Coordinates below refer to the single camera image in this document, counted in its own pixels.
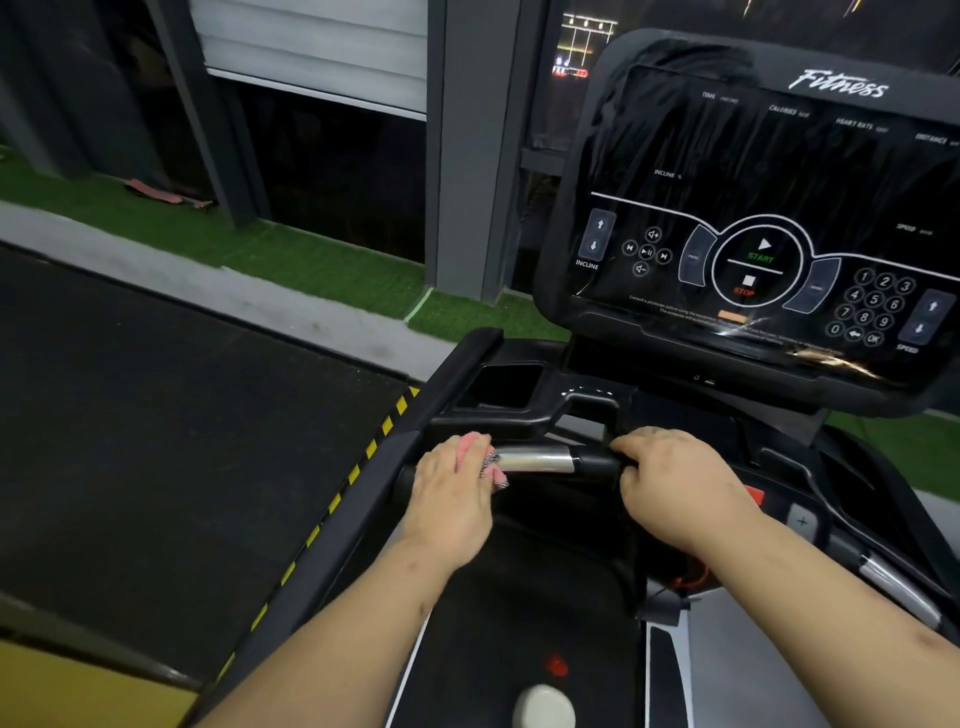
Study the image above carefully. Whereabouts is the person's left hand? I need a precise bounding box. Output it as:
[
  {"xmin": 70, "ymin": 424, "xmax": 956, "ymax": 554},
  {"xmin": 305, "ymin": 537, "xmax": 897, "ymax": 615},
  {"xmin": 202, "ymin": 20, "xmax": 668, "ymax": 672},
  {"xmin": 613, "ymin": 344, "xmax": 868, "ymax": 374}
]
[{"xmin": 402, "ymin": 435, "xmax": 496, "ymax": 573}]

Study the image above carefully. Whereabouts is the person's right hand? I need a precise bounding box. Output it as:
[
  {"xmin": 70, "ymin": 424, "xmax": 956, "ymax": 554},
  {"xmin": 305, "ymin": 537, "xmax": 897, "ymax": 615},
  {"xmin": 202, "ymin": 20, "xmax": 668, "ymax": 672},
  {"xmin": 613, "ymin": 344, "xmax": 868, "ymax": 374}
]
[{"xmin": 610, "ymin": 426, "xmax": 766, "ymax": 558}]

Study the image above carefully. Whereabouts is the pink cleaning cloth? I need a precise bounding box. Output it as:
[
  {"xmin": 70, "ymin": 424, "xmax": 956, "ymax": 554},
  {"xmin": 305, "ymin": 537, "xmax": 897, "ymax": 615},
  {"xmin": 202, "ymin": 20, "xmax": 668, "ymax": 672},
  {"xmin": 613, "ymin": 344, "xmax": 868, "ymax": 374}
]
[{"xmin": 453, "ymin": 432, "xmax": 513, "ymax": 494}]

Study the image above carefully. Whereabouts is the chrome and black treadmill handlebar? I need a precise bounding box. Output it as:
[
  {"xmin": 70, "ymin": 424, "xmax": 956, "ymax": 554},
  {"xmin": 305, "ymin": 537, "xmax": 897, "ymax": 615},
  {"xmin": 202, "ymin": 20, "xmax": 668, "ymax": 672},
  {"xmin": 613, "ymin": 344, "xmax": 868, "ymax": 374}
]
[{"xmin": 393, "ymin": 442, "xmax": 640, "ymax": 508}]

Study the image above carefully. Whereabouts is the person's right forearm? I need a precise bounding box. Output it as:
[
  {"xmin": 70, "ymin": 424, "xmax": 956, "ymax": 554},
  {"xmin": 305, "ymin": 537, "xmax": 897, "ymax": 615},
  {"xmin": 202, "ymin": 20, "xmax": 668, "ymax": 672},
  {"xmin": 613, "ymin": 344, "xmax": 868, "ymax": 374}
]
[{"xmin": 675, "ymin": 510, "xmax": 960, "ymax": 728}]

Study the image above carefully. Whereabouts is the person's left forearm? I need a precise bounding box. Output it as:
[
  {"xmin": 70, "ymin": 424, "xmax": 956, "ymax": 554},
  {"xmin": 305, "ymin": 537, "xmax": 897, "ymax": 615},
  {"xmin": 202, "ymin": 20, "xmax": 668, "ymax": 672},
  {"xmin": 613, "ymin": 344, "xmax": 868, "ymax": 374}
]
[{"xmin": 193, "ymin": 525, "xmax": 474, "ymax": 728}]

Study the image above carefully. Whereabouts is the black treadmill console screen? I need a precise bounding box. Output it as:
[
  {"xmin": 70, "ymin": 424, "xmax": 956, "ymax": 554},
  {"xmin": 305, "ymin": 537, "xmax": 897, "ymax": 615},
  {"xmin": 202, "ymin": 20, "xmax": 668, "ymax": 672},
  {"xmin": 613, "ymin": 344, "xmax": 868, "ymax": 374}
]
[{"xmin": 535, "ymin": 28, "xmax": 960, "ymax": 420}]

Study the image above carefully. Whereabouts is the green artificial turf mat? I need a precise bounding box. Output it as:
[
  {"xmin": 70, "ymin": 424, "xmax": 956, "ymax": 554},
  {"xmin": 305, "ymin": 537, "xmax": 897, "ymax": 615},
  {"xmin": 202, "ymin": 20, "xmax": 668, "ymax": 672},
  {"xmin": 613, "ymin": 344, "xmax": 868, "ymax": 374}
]
[{"xmin": 0, "ymin": 144, "xmax": 960, "ymax": 481}]

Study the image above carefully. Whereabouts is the white round cap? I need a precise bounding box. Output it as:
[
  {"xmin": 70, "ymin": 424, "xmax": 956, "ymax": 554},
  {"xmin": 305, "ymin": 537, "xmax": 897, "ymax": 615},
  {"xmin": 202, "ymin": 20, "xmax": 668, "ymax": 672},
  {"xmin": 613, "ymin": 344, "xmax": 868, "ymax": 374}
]
[{"xmin": 513, "ymin": 684, "xmax": 578, "ymax": 728}]

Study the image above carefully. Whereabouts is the grey steel pillar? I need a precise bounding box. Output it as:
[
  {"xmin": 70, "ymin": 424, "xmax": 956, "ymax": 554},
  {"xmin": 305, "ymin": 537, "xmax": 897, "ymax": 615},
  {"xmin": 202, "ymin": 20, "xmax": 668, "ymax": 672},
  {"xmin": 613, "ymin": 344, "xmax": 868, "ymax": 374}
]
[{"xmin": 423, "ymin": 0, "xmax": 555, "ymax": 305}]

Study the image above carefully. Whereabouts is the red skateboard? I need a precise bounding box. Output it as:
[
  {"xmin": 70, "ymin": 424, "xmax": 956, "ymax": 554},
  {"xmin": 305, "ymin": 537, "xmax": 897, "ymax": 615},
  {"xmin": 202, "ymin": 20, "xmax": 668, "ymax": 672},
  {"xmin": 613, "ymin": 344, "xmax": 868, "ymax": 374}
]
[{"xmin": 123, "ymin": 177, "xmax": 216, "ymax": 212}]

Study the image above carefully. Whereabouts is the dark grey slanted beam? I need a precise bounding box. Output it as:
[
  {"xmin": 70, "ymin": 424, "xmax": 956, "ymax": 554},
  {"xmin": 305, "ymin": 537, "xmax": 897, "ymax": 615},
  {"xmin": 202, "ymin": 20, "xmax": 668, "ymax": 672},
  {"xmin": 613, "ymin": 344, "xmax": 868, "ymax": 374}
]
[{"xmin": 144, "ymin": 0, "xmax": 273, "ymax": 228}]

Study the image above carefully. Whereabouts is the white roller shutter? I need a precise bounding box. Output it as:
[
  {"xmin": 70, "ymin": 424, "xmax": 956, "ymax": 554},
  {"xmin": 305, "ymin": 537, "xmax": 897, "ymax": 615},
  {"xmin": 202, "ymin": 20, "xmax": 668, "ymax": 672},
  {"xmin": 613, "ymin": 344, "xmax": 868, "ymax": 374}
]
[{"xmin": 187, "ymin": 0, "xmax": 429, "ymax": 123}]

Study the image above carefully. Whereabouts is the yellow panel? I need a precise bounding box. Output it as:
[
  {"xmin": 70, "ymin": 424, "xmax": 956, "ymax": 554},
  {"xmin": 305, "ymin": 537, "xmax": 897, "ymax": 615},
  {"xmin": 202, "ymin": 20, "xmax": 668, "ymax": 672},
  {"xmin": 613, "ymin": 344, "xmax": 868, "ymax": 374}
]
[{"xmin": 0, "ymin": 636, "xmax": 199, "ymax": 728}]

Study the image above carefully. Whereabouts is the black treadmill frame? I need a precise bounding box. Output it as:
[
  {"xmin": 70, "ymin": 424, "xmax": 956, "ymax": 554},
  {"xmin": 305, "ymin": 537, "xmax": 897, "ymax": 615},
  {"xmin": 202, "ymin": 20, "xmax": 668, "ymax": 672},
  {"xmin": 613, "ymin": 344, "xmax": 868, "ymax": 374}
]
[{"xmin": 193, "ymin": 326, "xmax": 960, "ymax": 728}]

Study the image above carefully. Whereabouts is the red safety cord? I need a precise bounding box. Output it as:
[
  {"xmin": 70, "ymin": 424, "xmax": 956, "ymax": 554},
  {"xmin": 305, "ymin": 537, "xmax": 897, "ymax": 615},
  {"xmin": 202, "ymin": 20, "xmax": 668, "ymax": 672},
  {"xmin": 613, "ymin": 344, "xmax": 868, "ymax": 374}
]
[{"xmin": 666, "ymin": 561, "xmax": 715, "ymax": 595}]

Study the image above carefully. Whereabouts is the chrome side grip handle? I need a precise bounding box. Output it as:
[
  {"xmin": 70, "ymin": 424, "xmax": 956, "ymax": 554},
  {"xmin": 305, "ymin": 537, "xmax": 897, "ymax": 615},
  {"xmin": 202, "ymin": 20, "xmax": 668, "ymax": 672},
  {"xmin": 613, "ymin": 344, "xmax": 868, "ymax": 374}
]
[{"xmin": 825, "ymin": 531, "xmax": 948, "ymax": 633}]

